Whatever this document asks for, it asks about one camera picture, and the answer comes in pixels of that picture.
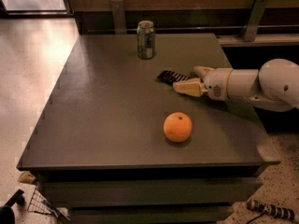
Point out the right metal bracket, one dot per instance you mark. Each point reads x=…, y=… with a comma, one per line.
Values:
x=250, y=29

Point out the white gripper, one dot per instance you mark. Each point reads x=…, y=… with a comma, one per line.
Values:
x=217, y=83

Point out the orange fruit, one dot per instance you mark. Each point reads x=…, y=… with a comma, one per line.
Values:
x=177, y=127

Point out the black chocolate rxbar wrapper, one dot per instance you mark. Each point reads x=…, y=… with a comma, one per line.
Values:
x=170, y=77

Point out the crumpled tan paper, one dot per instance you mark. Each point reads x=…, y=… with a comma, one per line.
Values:
x=27, y=178

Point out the grey power strip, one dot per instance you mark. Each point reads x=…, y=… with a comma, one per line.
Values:
x=272, y=210

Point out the wire mesh basket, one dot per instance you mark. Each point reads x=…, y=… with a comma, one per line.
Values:
x=40, y=205

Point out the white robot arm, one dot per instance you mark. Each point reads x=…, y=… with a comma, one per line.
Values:
x=273, y=87

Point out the metal bracket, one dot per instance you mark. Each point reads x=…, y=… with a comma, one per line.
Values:
x=250, y=29
x=118, y=14

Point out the left metal bracket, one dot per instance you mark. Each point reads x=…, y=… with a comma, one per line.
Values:
x=118, y=14

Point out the grey drawer cabinet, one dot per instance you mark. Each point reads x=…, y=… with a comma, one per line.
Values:
x=162, y=201

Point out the black object floor corner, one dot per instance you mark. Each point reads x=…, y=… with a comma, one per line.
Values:
x=7, y=215

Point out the green soda can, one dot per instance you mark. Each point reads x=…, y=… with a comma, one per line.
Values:
x=145, y=40

